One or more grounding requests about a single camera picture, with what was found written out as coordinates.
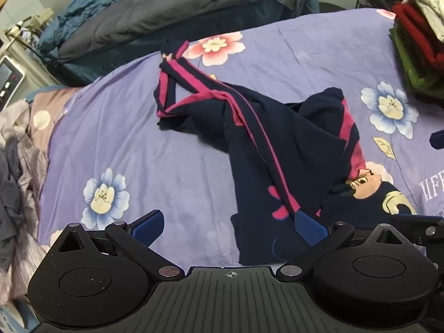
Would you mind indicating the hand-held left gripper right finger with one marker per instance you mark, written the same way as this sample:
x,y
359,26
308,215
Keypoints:
x,y
310,229

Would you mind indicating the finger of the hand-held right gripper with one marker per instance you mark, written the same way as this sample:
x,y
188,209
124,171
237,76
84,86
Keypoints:
x,y
416,221
437,140

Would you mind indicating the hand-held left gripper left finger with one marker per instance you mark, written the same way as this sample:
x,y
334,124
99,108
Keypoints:
x,y
149,227

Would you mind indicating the navy pink-striped cartoon print clothes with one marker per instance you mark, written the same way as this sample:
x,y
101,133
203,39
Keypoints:
x,y
277,138

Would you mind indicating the pile of grey clothes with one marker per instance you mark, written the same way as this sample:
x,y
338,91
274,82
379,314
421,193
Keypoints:
x,y
45,111

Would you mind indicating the green folded cloth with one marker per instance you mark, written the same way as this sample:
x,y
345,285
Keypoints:
x,y
419,76

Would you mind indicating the purple floral bedsheet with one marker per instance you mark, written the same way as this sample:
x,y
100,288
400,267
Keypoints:
x,y
138,152

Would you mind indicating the red knit garment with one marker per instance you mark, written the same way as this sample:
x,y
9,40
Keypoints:
x,y
416,31

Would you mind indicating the white dotted garment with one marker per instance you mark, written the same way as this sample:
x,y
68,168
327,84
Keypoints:
x,y
433,10

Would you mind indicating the dark grey cloth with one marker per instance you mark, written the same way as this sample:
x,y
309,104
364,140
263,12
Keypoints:
x,y
10,194

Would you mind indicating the white appliance with control panel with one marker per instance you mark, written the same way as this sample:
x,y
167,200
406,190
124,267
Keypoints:
x,y
8,76

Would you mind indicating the blue and grey quilt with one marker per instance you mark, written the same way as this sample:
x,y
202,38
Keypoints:
x,y
138,17

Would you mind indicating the white device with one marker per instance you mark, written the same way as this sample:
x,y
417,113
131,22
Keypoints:
x,y
40,19

